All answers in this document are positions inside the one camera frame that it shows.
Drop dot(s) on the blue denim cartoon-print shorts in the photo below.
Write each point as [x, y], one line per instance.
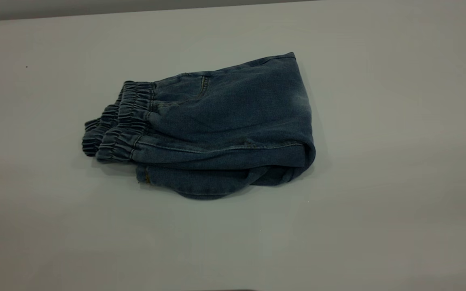
[225, 121]

